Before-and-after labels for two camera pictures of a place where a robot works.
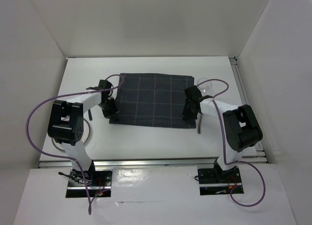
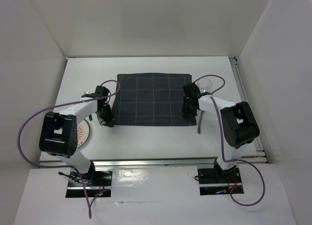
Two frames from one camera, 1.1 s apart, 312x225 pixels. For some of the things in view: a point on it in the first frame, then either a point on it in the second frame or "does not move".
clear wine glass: (205, 85) does not move
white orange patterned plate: (86, 132) does not move
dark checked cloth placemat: (153, 100) does not move
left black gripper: (113, 112) -> (107, 120)
